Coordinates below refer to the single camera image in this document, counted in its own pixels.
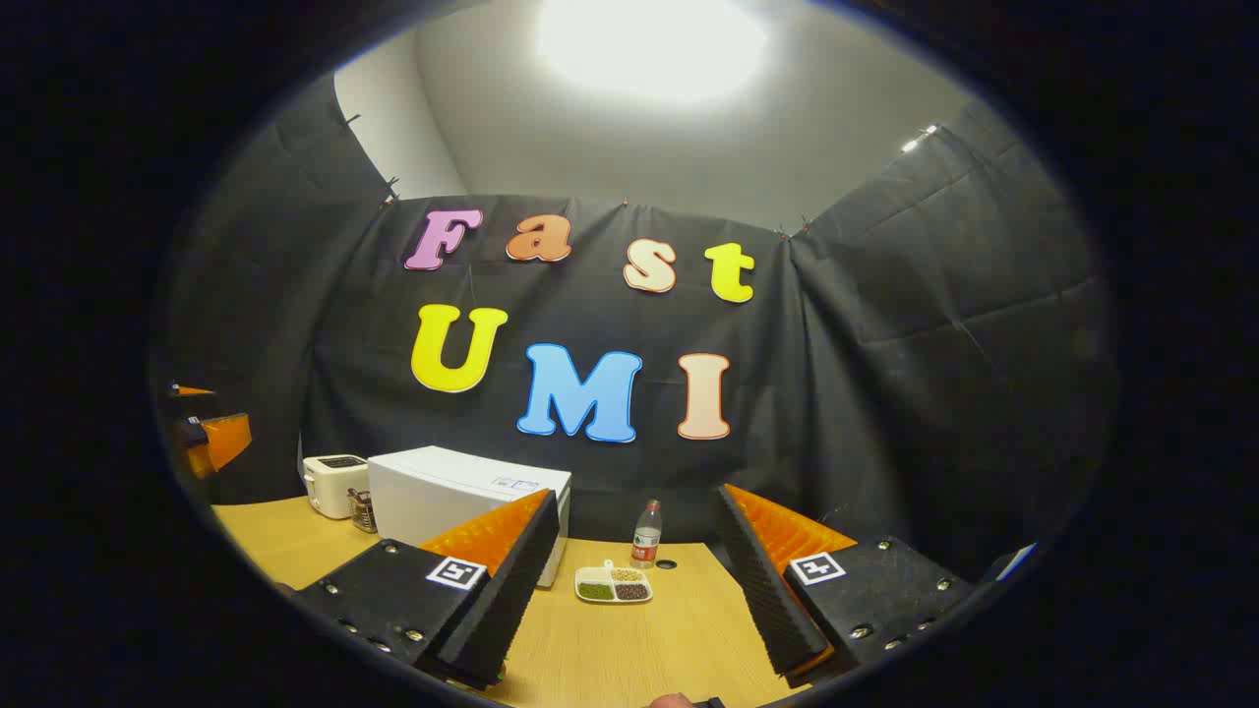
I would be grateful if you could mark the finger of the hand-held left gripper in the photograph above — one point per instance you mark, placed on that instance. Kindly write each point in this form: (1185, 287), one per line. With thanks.
(192, 390)
(226, 440)

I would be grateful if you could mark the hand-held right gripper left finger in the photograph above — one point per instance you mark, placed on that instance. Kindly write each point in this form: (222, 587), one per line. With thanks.
(516, 580)

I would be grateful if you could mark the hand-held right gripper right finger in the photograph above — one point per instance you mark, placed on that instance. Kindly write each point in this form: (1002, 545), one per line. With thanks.
(762, 580)

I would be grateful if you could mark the white microwave oven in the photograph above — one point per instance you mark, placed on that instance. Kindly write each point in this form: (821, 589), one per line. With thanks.
(443, 492)

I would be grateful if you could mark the white divided dish of beans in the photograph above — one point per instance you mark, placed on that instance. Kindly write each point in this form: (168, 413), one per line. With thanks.
(613, 584)

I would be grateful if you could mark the white toaster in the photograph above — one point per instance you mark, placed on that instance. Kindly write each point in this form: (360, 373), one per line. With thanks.
(329, 487)

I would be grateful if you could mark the clear red-label water bottle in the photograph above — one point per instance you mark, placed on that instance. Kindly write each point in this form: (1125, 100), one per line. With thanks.
(646, 541)

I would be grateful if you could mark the black backdrop cloth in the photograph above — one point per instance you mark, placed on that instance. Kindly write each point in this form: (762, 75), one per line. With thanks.
(885, 393)

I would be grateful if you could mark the large ceiling light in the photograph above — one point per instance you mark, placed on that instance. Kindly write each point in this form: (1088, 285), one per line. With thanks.
(649, 44)

